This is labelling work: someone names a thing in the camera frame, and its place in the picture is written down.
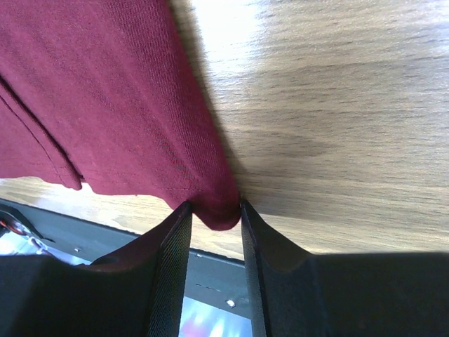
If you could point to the maroon t shirt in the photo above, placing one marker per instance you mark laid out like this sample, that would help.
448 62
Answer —
102 93

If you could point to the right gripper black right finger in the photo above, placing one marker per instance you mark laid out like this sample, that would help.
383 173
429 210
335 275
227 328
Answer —
293 292

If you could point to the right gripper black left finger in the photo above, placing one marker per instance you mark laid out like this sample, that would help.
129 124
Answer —
136 290

